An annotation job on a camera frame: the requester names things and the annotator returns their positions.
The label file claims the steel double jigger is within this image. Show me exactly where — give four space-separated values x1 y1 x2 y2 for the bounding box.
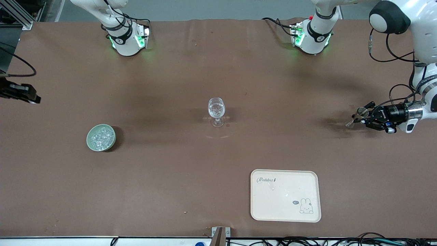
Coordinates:
345 107 370 128

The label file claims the clear stemmed wine glass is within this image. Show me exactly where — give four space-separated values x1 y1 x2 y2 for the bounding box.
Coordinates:
208 97 226 128

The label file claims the clear ice cubes pile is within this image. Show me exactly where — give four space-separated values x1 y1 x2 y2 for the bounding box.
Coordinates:
91 126 114 149

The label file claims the pale green ceramic bowl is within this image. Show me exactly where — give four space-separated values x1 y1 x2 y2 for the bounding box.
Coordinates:
86 124 117 152

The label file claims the cream rabbit print tray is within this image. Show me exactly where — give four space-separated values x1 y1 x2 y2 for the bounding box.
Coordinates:
250 169 322 223

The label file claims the brown table cover mat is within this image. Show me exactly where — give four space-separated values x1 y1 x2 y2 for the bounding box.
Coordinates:
0 18 437 238

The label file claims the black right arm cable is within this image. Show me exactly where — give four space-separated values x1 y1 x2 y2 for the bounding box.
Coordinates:
0 42 37 78

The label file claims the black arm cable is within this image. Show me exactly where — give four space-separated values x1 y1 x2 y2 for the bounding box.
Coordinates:
0 42 37 78
368 29 425 107

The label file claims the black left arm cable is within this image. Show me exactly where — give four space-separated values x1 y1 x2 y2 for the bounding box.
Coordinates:
368 29 425 107

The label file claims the aluminium frame profile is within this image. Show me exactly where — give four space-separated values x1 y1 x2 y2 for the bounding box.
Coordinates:
0 0 47 30

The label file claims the black cable bundle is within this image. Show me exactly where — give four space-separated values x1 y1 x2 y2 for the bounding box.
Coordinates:
225 232 437 246

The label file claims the black left base cable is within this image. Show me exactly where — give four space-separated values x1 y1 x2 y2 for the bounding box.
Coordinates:
262 17 297 37

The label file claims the black base cable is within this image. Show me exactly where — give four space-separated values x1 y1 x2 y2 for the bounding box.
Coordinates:
262 17 297 37
101 0 151 32

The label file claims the black right base cable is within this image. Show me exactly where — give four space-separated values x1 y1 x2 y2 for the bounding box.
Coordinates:
101 0 151 32

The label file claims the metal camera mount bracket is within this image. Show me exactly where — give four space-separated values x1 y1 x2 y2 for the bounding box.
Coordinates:
211 227 231 246

